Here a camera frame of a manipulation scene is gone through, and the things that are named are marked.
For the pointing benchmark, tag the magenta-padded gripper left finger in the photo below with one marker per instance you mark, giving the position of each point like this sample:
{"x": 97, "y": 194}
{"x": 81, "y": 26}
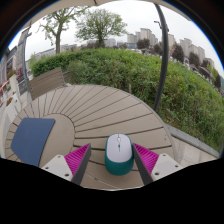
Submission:
{"x": 56, "y": 165}

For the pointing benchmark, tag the green hedge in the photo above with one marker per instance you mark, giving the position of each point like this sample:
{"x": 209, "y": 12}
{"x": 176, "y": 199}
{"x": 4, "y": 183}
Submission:
{"x": 133, "y": 76}

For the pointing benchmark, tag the slatted wooden chair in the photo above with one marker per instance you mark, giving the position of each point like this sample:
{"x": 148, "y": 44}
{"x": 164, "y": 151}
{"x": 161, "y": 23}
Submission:
{"x": 46, "y": 81}

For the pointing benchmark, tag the round leafy tree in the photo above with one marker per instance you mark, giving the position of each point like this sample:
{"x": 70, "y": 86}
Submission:
{"x": 100, "y": 25}

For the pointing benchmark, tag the distant apartment buildings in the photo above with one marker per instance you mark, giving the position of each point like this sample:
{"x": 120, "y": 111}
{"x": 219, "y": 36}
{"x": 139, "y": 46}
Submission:
{"x": 186, "y": 46}

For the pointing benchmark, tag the white and teal computer mouse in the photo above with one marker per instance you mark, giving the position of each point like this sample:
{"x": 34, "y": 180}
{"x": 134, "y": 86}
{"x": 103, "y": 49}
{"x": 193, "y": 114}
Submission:
{"x": 119, "y": 153}

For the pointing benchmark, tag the dark curved umbrella pole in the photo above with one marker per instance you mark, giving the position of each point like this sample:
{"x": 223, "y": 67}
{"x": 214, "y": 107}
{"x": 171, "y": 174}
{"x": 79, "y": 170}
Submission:
{"x": 163, "y": 60}

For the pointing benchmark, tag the blue mouse pad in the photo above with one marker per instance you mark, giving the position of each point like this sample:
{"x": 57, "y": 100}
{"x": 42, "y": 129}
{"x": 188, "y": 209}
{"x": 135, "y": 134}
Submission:
{"x": 31, "y": 140}

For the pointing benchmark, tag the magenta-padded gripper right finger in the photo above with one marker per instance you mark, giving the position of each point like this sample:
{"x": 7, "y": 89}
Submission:
{"x": 165, "y": 165}

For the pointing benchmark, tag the white flower planter box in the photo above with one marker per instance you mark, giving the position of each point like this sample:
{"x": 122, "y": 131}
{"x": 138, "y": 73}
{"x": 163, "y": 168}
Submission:
{"x": 8, "y": 106}

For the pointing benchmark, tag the tall grey sign post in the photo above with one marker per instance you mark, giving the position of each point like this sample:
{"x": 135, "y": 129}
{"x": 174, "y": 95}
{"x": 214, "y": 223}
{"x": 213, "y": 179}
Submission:
{"x": 22, "y": 56}

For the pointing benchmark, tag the storefront building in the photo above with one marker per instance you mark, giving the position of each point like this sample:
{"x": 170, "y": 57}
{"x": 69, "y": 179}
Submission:
{"x": 6, "y": 66}

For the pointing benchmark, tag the bare-trunked leaning tree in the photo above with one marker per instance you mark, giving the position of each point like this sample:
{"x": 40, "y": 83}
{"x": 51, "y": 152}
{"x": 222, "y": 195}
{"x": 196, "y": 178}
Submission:
{"x": 58, "y": 36}

